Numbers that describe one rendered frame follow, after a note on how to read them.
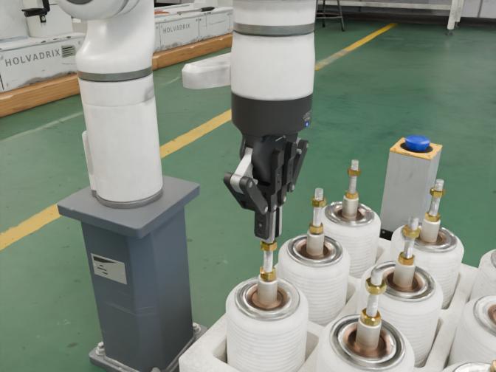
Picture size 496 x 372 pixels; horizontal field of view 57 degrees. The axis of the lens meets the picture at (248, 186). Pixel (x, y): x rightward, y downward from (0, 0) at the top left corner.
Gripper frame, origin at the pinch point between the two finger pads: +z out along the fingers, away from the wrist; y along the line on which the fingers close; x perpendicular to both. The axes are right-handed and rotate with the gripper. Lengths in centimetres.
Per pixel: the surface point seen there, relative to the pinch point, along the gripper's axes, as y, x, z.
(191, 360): -7.0, 5.9, 17.3
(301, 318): -0.3, -4.7, 10.7
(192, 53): 210, 183, 32
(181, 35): 209, 191, 21
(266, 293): -1.0, -0.6, 8.6
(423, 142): 39.3, -6.7, 2.3
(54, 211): 25, 80, 36
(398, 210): 37.2, -5.1, 14.7
